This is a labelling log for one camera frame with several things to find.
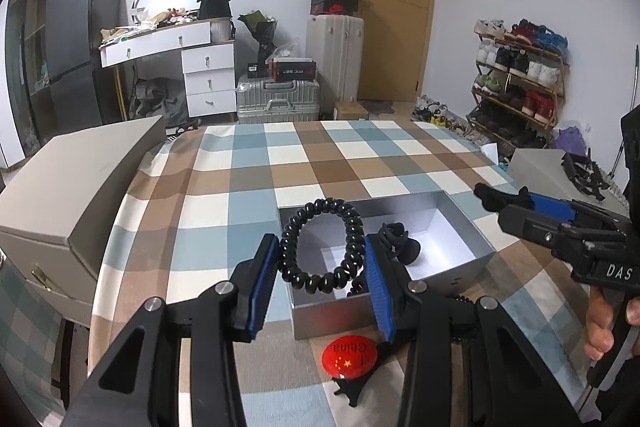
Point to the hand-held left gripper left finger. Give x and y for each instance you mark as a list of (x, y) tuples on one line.
[(262, 287)]

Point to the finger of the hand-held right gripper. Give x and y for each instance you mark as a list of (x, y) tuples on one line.
[(547, 206), (535, 227)]

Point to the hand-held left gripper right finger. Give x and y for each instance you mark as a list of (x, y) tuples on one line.
[(380, 292)]

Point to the grey box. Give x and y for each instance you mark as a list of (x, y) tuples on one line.
[(330, 322)]

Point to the person's right hand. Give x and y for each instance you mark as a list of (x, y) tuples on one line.
[(598, 327)]

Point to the grey cabinet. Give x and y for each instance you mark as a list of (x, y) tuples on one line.
[(540, 172), (75, 187)]

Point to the black hair clip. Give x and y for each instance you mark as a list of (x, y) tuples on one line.
[(405, 249)]

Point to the black plastic parts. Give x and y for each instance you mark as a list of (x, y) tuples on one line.
[(590, 177)]

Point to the purple cloth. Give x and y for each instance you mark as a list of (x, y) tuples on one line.
[(569, 139)]

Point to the red oval ornament on stand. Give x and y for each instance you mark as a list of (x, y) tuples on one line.
[(347, 354)]

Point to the shoe rack with shoes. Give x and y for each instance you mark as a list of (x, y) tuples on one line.
[(520, 82)]

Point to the row of shoes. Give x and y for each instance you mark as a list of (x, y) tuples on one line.
[(437, 114)]

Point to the checked tablecloth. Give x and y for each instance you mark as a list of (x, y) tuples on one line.
[(325, 157)]

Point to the cardboard box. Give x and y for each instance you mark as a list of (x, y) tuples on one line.
[(351, 111)]

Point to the silver suitcase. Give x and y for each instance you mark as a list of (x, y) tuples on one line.
[(277, 102)]

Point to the grey bag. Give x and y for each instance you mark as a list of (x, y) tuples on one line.
[(157, 99)]

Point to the small black box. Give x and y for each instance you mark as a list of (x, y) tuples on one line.
[(257, 71)]

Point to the white desk with drawers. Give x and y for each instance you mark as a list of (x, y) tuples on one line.
[(207, 77)]

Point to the black red flat box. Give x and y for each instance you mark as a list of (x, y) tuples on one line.
[(292, 69)]

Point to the white suitcase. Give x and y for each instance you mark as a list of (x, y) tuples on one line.
[(332, 57)]

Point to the wooden door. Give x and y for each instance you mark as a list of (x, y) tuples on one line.
[(392, 7)]

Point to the dark wrapped bouquet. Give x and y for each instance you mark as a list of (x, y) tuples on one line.
[(260, 29)]

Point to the white ribbed basket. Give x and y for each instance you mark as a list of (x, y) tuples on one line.
[(221, 30)]

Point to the desk clutter pile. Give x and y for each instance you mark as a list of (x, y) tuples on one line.
[(145, 24)]

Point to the black red shoe box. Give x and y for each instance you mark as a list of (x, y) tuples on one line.
[(334, 1)]

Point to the dark grey fridge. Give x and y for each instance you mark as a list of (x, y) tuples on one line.
[(75, 32)]

